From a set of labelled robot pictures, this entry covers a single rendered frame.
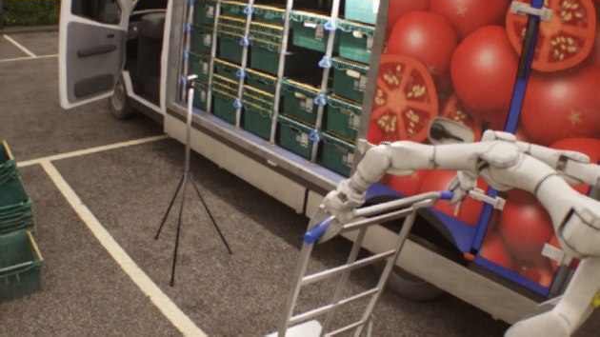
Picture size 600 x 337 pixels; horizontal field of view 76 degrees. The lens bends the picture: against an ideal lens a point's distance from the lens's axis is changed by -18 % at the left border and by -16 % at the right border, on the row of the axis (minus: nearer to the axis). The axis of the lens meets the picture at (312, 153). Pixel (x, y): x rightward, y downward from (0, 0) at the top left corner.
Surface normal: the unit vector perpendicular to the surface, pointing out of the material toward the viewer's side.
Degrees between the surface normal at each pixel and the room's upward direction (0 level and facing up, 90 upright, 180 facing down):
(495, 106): 90
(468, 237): 90
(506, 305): 90
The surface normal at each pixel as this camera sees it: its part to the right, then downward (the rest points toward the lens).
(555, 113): -0.67, 0.18
